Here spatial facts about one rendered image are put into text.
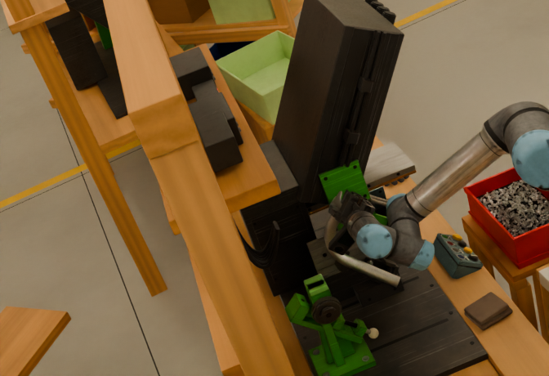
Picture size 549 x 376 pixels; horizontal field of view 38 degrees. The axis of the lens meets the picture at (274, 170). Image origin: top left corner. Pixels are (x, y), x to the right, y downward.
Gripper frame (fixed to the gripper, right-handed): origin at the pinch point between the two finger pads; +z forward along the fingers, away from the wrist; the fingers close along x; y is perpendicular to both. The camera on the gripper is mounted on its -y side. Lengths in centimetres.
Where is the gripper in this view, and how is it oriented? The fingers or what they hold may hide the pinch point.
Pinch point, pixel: (339, 208)
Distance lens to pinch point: 221.3
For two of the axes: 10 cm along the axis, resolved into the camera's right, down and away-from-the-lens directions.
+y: 4.1, -9.0, -1.6
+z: -1.5, -2.4, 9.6
